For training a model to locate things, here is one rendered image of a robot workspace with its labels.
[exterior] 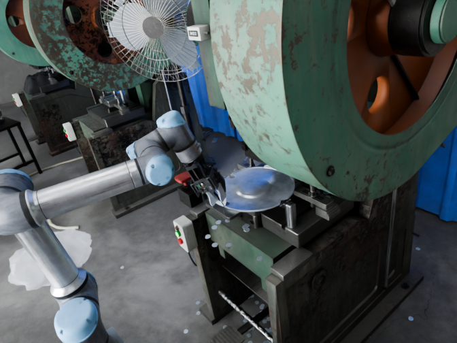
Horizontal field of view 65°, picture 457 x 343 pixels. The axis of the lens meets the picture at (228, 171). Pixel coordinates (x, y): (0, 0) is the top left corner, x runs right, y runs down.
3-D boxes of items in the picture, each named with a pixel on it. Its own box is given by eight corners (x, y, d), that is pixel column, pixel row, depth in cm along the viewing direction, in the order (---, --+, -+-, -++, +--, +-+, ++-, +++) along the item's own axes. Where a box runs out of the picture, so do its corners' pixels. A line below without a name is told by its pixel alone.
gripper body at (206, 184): (198, 199, 113) (178, 169, 108) (202, 185, 121) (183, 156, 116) (219, 191, 111) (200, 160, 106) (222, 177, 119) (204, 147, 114)
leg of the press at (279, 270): (296, 415, 134) (277, 224, 90) (274, 392, 142) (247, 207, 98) (423, 280, 178) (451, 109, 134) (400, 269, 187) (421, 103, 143)
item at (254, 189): (311, 184, 125) (311, 182, 125) (250, 224, 111) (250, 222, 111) (256, 161, 146) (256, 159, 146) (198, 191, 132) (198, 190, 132)
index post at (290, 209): (292, 229, 118) (290, 205, 113) (285, 225, 120) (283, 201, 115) (298, 224, 119) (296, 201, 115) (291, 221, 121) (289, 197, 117)
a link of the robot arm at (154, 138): (128, 158, 97) (162, 137, 99) (122, 144, 107) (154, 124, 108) (143, 179, 102) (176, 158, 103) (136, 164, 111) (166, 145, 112)
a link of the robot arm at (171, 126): (151, 121, 108) (175, 106, 109) (170, 150, 113) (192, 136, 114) (154, 125, 101) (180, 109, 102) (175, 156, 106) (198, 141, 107)
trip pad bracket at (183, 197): (197, 231, 154) (188, 193, 145) (185, 222, 161) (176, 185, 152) (208, 224, 157) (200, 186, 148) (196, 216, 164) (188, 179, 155)
